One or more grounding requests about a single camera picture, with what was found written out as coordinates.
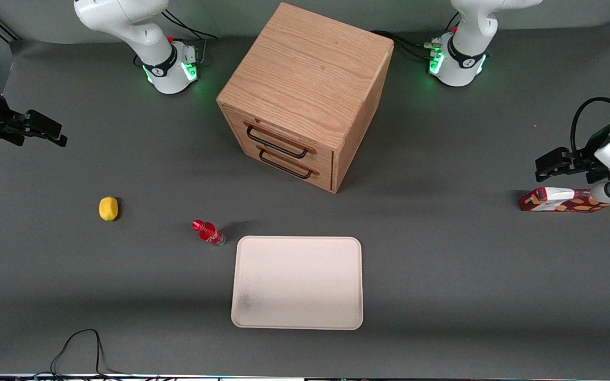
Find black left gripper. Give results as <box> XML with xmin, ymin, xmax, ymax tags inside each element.
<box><xmin>535</xmin><ymin>123</ymin><xmax>610</xmax><ymax>185</ymax></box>

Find red coke bottle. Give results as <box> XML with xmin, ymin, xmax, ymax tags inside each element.
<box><xmin>192</xmin><ymin>220</ymin><xmax>226</xmax><ymax>247</ymax></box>

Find beige rectangular tray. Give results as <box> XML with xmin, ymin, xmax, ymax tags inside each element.
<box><xmin>230</xmin><ymin>235</ymin><xmax>364</xmax><ymax>331</ymax></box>

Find red snack box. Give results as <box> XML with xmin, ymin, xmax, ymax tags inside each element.
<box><xmin>519</xmin><ymin>187</ymin><xmax>610</xmax><ymax>213</ymax></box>

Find yellow lemon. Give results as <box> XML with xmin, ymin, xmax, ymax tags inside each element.
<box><xmin>98</xmin><ymin>196</ymin><xmax>119</xmax><ymax>222</ymax></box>

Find wooden two-drawer cabinet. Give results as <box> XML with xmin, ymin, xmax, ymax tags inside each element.
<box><xmin>216</xmin><ymin>2</ymin><xmax>394</xmax><ymax>194</ymax></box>

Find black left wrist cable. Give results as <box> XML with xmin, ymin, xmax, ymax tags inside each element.
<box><xmin>570</xmin><ymin>97</ymin><xmax>610</xmax><ymax>155</ymax></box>

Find aluminium frame rail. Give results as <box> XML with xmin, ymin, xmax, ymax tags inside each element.
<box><xmin>0</xmin><ymin>15</ymin><xmax>22</xmax><ymax>43</ymax></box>

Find black right arm base cable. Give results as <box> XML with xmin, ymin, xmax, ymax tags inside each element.
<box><xmin>161</xmin><ymin>10</ymin><xmax>219</xmax><ymax>41</ymax></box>

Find black left arm base cables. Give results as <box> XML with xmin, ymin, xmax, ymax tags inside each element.
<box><xmin>371</xmin><ymin>30</ymin><xmax>439</xmax><ymax>60</ymax></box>

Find black looped table-edge cable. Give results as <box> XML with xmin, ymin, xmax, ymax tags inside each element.
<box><xmin>32</xmin><ymin>329</ymin><xmax>125</xmax><ymax>379</ymax></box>

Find black long drawer handle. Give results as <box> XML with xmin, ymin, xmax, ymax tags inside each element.
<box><xmin>245</xmin><ymin>124</ymin><xmax>310</xmax><ymax>159</ymax></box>

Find black short drawer handle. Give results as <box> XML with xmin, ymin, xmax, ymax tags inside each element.
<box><xmin>258</xmin><ymin>148</ymin><xmax>314</xmax><ymax>180</ymax></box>

